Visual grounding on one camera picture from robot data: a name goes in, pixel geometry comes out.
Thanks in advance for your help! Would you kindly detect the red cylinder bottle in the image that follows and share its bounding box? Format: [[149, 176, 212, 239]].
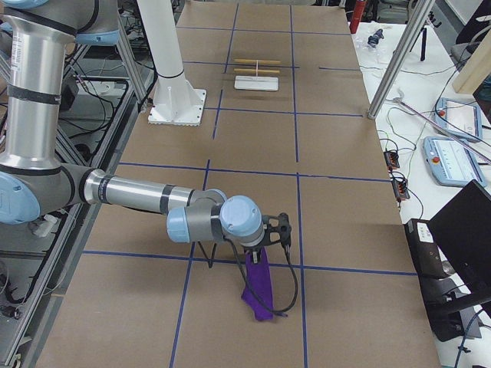
[[349, 0, 367, 35]]

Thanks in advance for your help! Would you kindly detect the blue teach pendant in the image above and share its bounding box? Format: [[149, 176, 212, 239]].
[[434, 97, 483, 142], [423, 136, 487, 187]]

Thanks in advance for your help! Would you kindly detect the aluminium frame post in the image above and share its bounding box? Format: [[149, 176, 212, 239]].
[[367, 0, 435, 120]]

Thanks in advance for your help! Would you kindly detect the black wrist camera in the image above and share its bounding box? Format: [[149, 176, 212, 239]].
[[262, 212, 292, 248]]

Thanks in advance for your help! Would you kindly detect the far blue teach pendant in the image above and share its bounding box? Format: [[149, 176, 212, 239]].
[[434, 97, 483, 142]]

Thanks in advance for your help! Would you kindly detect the white pillar with base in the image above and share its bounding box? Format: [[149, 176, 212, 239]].
[[137, 0, 206, 127]]

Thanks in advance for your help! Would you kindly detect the reacher grabber stick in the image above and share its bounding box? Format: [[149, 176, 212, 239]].
[[392, 88, 491, 166]]

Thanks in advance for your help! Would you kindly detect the purple towel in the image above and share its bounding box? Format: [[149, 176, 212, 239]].
[[242, 251, 273, 321]]

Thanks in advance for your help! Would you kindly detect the black monitor with stand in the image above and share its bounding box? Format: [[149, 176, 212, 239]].
[[425, 179, 490, 342]]

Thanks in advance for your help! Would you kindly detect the near blue teach pendant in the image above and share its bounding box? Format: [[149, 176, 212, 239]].
[[423, 136, 487, 187]]

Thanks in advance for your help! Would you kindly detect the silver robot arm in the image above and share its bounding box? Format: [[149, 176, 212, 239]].
[[1, 1, 265, 251]]

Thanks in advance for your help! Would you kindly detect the folded dark blue umbrella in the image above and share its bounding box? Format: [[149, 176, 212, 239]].
[[367, 28, 384, 48]]

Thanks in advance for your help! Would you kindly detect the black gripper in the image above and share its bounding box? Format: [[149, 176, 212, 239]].
[[243, 245, 263, 264]]

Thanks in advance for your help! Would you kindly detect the black box with label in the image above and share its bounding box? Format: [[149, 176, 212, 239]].
[[404, 218, 450, 279]]

